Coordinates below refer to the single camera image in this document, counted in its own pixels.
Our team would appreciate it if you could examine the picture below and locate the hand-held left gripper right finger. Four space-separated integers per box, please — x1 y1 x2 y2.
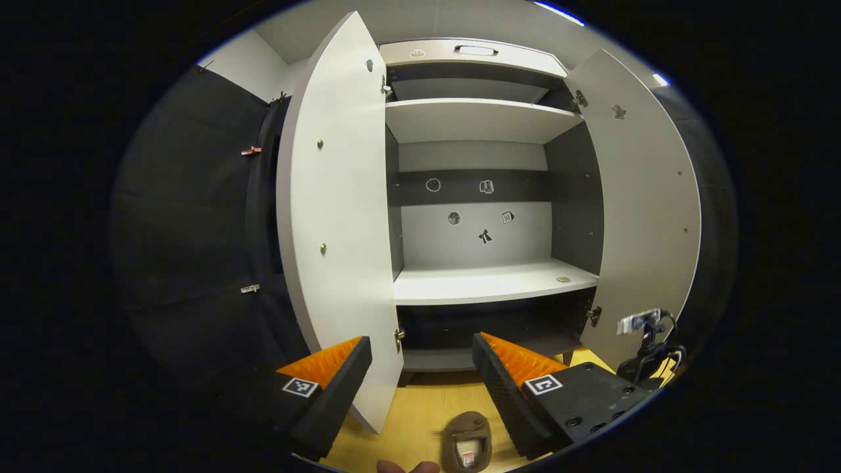
472 332 658 461

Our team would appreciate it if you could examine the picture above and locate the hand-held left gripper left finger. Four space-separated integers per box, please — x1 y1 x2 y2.
217 336 374 462

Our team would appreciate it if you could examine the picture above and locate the brown shoe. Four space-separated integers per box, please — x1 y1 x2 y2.
440 411 493 473

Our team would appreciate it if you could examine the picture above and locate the white shoe cabinet door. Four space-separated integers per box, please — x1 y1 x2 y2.
564 48 702 372
276 10 405 434

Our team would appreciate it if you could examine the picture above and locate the white shoe cabinet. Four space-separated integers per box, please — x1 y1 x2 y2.
381 37 605 388

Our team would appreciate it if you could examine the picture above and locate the white cabinet shelf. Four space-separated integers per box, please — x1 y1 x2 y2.
393 258 600 306
385 99 584 145

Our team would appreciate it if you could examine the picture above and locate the beige cabinet drawer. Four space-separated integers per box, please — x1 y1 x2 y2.
379 38 569 78

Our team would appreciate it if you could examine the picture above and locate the long ceiling light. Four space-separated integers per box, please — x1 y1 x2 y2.
532 0 585 27

